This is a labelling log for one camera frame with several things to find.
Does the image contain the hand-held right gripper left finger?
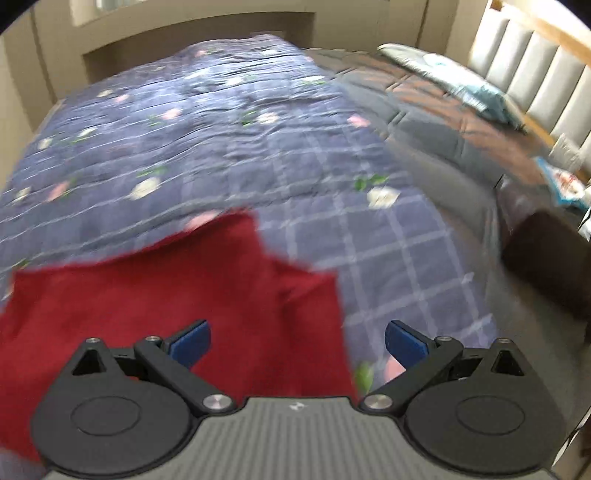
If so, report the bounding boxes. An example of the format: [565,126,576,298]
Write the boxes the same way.
[65,319,237,416]

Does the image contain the blue checked floral quilt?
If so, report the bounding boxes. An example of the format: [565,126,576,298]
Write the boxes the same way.
[0,33,499,402]

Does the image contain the blue white packet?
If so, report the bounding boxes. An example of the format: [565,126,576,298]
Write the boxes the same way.
[533,156,591,209]

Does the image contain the red long-sleeve shirt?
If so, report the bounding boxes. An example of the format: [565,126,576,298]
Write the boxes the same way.
[0,210,361,467]

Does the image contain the dark brown cushion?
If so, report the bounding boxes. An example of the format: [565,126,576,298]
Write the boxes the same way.
[501,210,591,342]

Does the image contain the beige window cabinet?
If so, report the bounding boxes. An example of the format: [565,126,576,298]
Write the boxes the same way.
[69,0,458,84]

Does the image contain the light blue patterned pillow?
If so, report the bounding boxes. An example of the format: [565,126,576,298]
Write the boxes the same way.
[378,43,527,134]

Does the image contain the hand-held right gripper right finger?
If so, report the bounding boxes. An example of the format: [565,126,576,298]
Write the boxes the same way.
[360,320,532,416]

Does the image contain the grey padded wooden headboard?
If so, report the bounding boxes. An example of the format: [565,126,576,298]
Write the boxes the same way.
[466,0,591,176]

